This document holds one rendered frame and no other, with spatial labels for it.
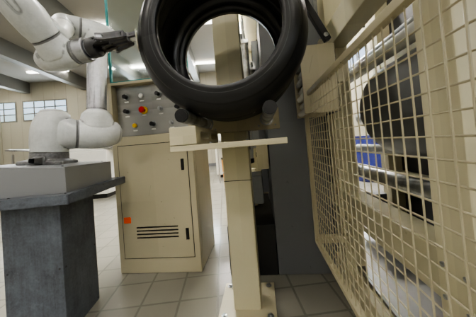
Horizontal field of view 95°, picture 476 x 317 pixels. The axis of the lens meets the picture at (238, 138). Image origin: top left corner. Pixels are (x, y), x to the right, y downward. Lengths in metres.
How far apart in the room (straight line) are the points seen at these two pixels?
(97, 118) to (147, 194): 0.56
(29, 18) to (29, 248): 0.94
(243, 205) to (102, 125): 0.87
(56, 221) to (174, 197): 0.59
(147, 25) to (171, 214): 1.11
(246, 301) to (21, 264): 1.02
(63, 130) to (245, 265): 1.10
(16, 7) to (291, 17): 0.86
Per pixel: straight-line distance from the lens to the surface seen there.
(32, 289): 1.48
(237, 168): 1.05
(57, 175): 1.18
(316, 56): 1.07
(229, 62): 1.11
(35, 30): 1.07
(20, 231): 1.42
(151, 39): 0.81
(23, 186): 1.27
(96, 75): 1.52
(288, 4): 0.78
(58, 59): 1.09
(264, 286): 1.43
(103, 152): 4.64
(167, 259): 1.67
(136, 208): 1.64
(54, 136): 1.37
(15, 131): 11.38
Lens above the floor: 0.80
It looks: 1 degrees up
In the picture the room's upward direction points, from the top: 5 degrees counter-clockwise
